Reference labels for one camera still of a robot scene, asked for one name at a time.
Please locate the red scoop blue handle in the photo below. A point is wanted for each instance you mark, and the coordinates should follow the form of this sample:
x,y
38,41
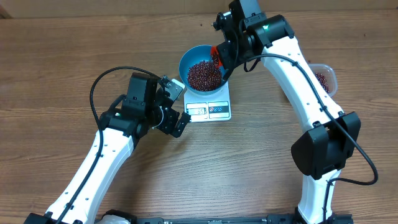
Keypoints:
x,y
215,57

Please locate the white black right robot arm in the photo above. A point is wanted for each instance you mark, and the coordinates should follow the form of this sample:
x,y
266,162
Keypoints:
x,y
329,134

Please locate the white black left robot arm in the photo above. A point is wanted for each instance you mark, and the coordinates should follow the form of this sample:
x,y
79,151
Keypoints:
x,y
147,104

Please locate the white kitchen scale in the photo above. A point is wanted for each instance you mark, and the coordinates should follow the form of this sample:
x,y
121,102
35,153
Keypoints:
x,y
214,106

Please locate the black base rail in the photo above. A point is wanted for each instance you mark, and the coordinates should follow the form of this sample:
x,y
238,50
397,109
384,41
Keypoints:
x,y
116,216

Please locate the clear plastic container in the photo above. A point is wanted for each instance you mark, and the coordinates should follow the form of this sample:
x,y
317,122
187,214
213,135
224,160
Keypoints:
x,y
326,76

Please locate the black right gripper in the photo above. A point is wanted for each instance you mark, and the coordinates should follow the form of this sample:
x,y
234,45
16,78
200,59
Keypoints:
x,y
226,51

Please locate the blue bowl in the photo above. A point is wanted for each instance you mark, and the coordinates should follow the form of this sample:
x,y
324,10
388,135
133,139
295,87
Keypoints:
x,y
191,57

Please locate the red beans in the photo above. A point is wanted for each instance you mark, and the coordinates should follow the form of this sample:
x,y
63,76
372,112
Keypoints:
x,y
204,76

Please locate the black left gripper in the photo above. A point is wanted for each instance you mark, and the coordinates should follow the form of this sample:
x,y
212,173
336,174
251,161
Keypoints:
x,y
172,116

